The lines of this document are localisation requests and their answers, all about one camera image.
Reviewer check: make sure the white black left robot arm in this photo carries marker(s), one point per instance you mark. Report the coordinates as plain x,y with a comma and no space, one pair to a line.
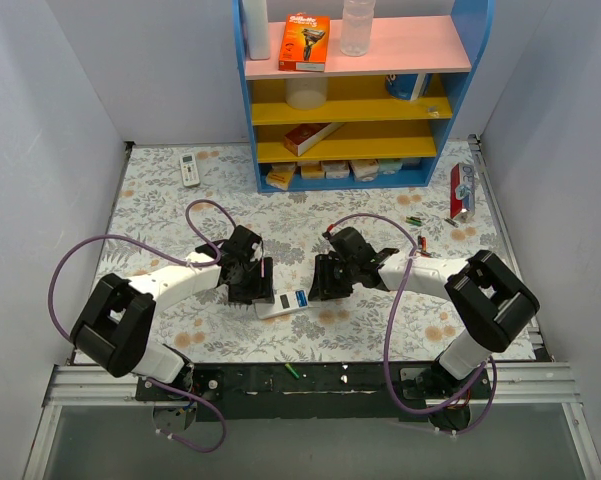
114,326

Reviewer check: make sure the white air conditioner remote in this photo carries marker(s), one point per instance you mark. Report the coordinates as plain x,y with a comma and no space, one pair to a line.
189,171

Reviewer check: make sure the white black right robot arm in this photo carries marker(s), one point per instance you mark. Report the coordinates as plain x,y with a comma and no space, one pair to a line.
492,302

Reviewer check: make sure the aluminium frame rail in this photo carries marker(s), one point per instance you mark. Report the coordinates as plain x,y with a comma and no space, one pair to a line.
88,386

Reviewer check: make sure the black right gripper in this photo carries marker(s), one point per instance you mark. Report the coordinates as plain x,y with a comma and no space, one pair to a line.
327,279

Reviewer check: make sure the clear plastic bottle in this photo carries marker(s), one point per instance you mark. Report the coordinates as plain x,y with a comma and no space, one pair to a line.
357,20

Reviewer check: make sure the tissue pack green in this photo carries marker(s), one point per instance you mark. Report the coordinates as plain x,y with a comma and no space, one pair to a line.
389,166

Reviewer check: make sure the red toothpaste box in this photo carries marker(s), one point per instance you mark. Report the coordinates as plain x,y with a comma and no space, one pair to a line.
462,192

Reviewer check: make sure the blue shelf unit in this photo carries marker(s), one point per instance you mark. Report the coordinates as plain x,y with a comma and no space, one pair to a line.
375,125

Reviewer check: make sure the orange razor box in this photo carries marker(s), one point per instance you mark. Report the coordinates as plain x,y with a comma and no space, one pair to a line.
304,44

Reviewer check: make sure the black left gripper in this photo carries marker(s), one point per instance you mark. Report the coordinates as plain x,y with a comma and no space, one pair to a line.
250,288

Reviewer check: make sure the green battery pair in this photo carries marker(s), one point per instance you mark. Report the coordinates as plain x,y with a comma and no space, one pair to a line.
414,219

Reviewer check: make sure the white translucent cup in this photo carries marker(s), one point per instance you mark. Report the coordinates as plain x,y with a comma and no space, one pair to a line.
306,93

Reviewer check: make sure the white bottle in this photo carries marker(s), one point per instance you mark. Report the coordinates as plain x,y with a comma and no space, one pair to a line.
257,29

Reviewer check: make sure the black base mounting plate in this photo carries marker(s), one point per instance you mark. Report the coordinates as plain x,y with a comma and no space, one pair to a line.
250,391

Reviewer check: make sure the yellow red small box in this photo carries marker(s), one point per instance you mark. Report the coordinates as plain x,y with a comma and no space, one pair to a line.
280,176

